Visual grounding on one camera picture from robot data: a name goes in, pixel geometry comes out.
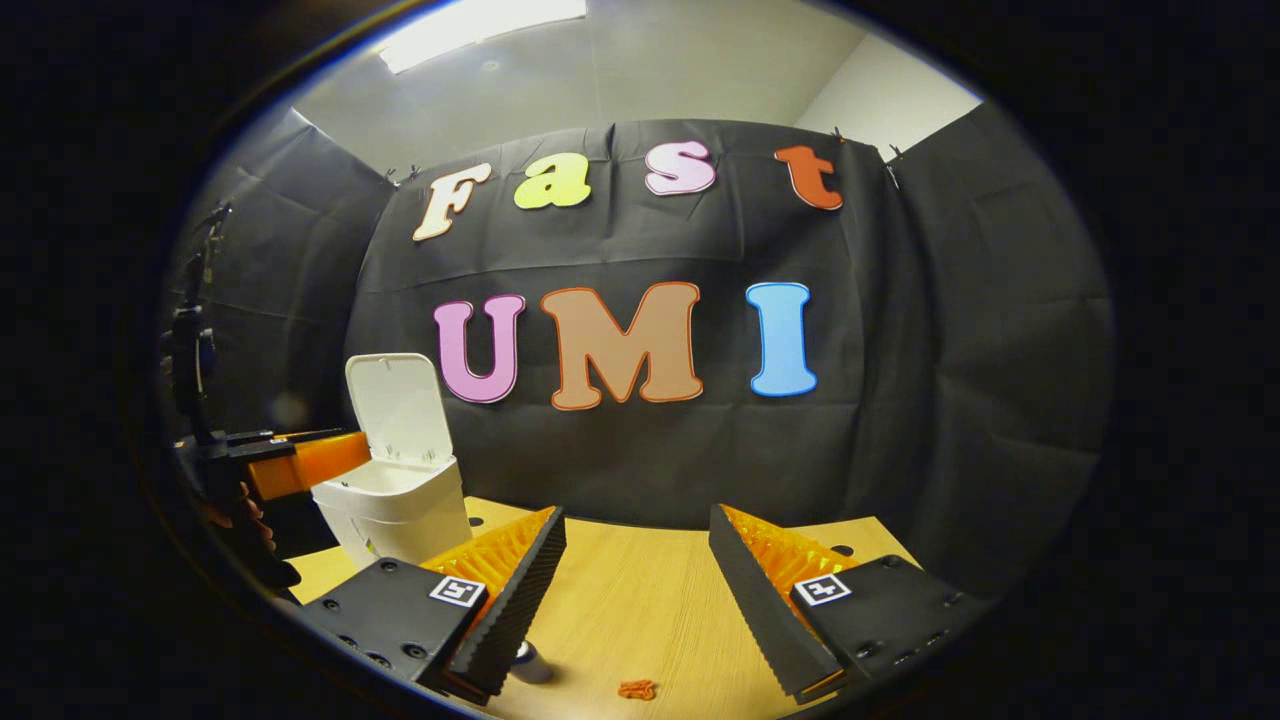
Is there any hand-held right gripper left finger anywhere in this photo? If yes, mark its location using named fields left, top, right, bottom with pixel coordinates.
left=300, top=505, right=568, bottom=706

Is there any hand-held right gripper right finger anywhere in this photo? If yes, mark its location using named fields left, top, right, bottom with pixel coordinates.
left=708, top=503, right=996, bottom=704

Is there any silver pop can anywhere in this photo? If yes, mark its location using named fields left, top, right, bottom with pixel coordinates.
left=510, top=640, right=554, bottom=685

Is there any white desktop garbage bin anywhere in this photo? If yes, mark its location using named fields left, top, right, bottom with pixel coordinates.
left=312, top=352, right=473, bottom=571

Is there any wooden desktop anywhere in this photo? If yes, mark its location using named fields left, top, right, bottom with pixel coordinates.
left=285, top=497, right=921, bottom=720

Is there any black backdrop cloth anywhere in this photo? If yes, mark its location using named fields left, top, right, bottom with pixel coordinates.
left=160, top=100, right=1116, bottom=601

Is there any ceiling light panel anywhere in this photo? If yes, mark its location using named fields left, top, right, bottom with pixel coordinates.
left=375, top=0, right=591, bottom=76

